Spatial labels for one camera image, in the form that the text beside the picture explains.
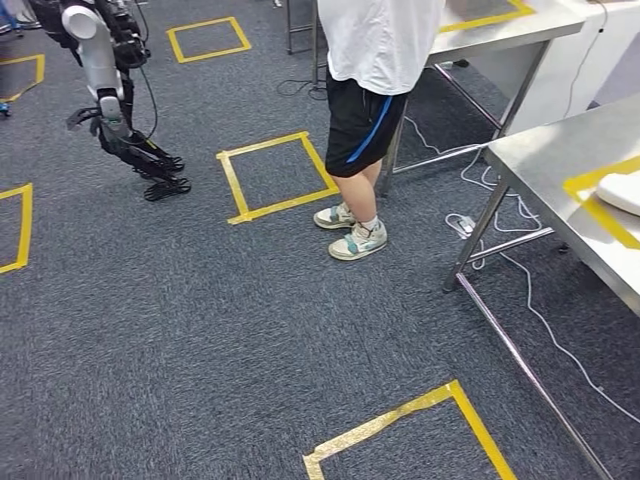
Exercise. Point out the white plastic car part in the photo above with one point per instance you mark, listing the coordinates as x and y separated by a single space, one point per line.
620 192

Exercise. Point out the steel workbench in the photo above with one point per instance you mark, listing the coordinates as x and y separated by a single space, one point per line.
540 152

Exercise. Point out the yellow floor tape square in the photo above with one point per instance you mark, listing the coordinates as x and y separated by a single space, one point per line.
215 54
481 430
40 66
232 185

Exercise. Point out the white power strip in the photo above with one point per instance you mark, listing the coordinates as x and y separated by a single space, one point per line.
465 225

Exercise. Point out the person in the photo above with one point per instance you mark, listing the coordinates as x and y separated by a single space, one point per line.
375 40

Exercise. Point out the yellow tape on steel table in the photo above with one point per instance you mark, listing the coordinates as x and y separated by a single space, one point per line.
480 22

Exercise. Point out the white board panel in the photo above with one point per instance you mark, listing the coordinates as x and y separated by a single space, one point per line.
550 86

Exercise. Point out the small yellow tape outline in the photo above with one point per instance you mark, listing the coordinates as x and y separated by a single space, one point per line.
580 182

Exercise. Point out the black and silver humanoid robot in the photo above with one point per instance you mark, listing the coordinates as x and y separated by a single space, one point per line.
95 53

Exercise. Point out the yellow floor tape strip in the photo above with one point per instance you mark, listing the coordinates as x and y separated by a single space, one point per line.
24 225

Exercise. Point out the steel frame legs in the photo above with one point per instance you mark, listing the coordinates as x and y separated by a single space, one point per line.
315 40

